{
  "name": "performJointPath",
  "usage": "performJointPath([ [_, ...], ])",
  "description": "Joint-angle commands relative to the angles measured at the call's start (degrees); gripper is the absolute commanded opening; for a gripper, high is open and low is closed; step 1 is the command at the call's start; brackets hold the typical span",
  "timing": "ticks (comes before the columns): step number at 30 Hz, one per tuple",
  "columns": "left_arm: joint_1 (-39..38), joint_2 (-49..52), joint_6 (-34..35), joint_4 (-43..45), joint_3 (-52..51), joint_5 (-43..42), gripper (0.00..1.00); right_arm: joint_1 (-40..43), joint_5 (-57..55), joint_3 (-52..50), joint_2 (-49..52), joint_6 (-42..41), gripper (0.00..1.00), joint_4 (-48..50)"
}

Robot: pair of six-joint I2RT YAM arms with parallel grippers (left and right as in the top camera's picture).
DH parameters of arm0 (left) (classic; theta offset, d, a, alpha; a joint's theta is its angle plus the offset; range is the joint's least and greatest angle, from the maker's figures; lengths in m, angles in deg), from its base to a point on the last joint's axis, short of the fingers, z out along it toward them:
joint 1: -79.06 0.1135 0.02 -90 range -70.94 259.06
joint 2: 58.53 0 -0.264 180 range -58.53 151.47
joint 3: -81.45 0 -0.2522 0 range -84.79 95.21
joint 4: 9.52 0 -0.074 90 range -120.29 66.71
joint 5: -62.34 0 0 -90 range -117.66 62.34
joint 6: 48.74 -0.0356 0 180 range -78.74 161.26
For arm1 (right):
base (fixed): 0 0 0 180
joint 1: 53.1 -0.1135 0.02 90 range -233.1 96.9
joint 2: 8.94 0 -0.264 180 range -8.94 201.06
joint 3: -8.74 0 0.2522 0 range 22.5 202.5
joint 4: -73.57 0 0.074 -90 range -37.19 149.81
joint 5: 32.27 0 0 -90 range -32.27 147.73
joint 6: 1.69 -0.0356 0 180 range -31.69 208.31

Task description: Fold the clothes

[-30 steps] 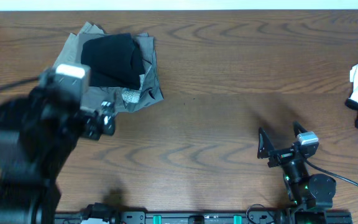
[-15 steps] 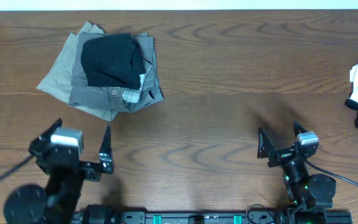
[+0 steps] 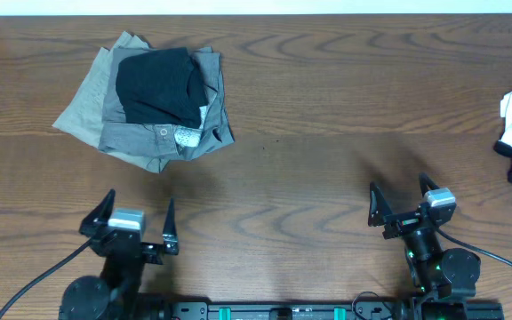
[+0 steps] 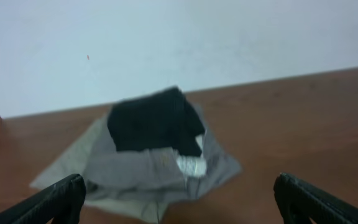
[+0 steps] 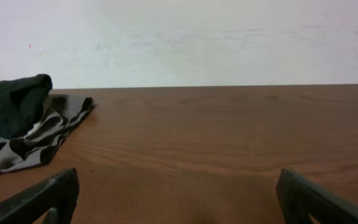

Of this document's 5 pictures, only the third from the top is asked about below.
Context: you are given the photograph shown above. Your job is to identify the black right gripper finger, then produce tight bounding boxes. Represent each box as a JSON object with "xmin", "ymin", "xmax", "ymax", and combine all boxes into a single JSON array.
[
  {"xmin": 419, "ymin": 172, "xmax": 440, "ymax": 196},
  {"xmin": 368, "ymin": 182, "xmax": 393, "ymax": 227}
]

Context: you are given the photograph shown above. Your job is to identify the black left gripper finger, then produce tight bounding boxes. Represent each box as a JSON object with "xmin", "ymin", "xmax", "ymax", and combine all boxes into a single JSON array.
[
  {"xmin": 79, "ymin": 189, "xmax": 116, "ymax": 236},
  {"xmin": 163, "ymin": 198, "xmax": 180, "ymax": 255}
]

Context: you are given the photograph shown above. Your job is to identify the black t-shirt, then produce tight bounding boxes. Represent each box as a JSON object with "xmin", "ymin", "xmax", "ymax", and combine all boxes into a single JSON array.
[{"xmin": 115, "ymin": 47, "xmax": 208, "ymax": 128}]

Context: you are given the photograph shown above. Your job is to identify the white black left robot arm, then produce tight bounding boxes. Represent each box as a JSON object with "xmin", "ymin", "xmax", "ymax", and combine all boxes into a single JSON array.
[{"xmin": 59, "ymin": 189, "xmax": 180, "ymax": 320}]

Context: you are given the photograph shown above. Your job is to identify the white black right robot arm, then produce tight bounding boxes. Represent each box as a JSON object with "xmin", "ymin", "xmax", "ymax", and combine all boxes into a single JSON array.
[{"xmin": 368, "ymin": 173, "xmax": 481, "ymax": 319}]

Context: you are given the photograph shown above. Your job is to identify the folded beige shorts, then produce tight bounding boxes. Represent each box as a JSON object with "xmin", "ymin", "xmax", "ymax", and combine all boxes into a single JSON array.
[{"xmin": 52, "ymin": 31, "xmax": 168, "ymax": 173}]

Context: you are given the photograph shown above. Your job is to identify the folded dark grey shorts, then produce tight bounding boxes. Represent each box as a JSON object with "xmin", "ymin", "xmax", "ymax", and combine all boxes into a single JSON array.
[{"xmin": 98, "ymin": 48, "xmax": 234, "ymax": 161}]

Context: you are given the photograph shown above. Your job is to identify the black aluminium mounting rail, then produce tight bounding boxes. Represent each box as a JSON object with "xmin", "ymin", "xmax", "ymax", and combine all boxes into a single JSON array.
[{"xmin": 158, "ymin": 298, "xmax": 505, "ymax": 320}]

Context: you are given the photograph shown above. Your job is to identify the green rail clamp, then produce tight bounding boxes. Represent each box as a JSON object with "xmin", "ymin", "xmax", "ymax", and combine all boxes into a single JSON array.
[
  {"xmin": 333, "ymin": 307, "xmax": 347, "ymax": 320},
  {"xmin": 219, "ymin": 308, "xmax": 232, "ymax": 320}
]

